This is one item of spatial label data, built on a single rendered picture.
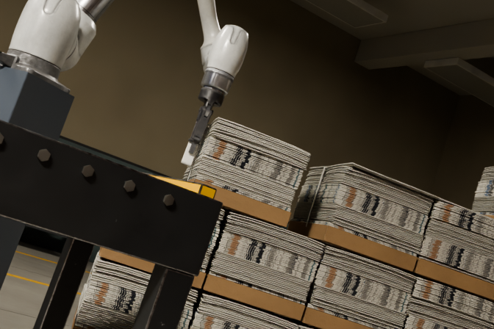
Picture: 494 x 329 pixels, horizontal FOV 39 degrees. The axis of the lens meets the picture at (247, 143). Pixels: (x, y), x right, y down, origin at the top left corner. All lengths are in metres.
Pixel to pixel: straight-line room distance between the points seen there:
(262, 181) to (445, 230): 0.56
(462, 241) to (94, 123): 6.90
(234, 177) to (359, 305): 0.50
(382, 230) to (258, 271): 0.38
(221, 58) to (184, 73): 7.00
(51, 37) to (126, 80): 6.78
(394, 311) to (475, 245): 0.31
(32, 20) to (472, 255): 1.42
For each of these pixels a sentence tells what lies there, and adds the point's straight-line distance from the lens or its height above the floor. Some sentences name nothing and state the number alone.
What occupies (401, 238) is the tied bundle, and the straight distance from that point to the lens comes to 2.06.
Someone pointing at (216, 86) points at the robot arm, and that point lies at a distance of 2.07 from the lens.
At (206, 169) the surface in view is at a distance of 1.92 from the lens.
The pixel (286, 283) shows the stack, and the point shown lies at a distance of 1.96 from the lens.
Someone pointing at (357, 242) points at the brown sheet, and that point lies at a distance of 2.00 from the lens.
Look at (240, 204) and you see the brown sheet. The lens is 1.92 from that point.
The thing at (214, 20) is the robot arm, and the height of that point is 1.40.
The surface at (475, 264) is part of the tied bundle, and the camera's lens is 2.16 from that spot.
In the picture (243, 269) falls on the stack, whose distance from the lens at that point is 1.93.
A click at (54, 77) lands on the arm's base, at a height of 1.03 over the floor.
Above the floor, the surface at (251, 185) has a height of 0.91.
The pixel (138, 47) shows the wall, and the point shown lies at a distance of 8.88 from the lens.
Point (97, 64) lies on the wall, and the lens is 8.69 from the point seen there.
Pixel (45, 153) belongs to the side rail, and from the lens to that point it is 0.99.
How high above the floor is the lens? 0.74
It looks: 8 degrees up
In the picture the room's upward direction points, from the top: 19 degrees clockwise
